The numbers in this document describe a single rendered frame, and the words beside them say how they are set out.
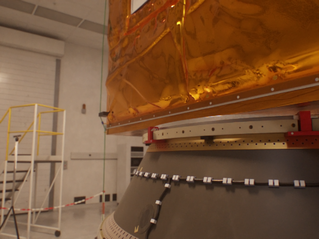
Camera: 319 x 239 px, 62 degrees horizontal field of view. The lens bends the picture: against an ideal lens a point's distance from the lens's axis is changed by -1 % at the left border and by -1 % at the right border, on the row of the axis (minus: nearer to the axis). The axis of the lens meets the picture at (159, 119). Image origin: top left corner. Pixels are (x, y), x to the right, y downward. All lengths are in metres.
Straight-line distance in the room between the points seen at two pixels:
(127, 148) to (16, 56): 4.22
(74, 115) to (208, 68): 7.90
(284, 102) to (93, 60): 8.87
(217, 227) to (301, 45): 0.66
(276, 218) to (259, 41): 0.62
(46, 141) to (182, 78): 7.43
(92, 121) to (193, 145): 8.03
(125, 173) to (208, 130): 7.66
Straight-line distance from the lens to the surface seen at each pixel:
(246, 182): 1.04
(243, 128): 1.10
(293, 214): 1.01
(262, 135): 1.14
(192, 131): 1.19
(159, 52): 1.59
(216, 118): 1.19
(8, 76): 8.70
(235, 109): 1.15
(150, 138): 1.45
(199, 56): 1.30
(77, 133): 8.96
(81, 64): 9.43
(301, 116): 1.08
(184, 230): 1.08
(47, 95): 8.77
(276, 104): 1.04
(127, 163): 8.69
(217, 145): 1.16
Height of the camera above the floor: 1.58
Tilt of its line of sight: 8 degrees up
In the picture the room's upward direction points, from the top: straight up
